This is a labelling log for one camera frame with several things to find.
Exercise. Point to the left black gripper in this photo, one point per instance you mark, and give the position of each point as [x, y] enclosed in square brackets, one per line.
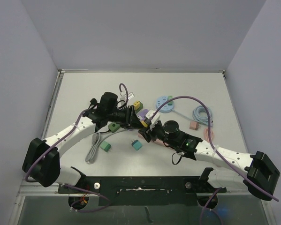
[135, 123]

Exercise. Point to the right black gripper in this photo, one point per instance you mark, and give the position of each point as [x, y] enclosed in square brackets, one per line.
[152, 131]

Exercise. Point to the yellow charger plug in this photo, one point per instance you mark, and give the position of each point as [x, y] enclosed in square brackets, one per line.
[136, 105]
[144, 123]

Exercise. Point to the green charger plug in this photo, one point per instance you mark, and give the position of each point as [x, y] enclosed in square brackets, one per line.
[105, 146]
[169, 98]

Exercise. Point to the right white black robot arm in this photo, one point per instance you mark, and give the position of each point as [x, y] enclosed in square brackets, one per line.
[258, 172]

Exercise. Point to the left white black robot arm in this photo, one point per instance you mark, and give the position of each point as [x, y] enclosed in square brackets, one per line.
[42, 161]

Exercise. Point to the teal charger plug lower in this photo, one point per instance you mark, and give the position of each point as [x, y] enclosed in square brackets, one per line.
[136, 144]

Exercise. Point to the purple power strip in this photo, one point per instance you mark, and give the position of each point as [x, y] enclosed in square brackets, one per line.
[141, 116]

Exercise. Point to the pink power strip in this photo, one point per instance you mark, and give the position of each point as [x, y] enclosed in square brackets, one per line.
[160, 142]

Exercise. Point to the green power strip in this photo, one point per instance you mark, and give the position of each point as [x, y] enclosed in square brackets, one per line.
[113, 126]

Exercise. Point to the blue round power socket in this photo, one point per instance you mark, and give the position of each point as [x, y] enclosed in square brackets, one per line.
[164, 108]

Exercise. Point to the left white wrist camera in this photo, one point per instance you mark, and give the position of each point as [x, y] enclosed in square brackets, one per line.
[124, 96]

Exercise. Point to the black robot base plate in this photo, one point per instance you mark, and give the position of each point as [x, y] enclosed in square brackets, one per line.
[148, 191]

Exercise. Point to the aluminium frame rail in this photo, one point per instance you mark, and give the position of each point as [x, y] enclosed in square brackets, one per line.
[38, 205]

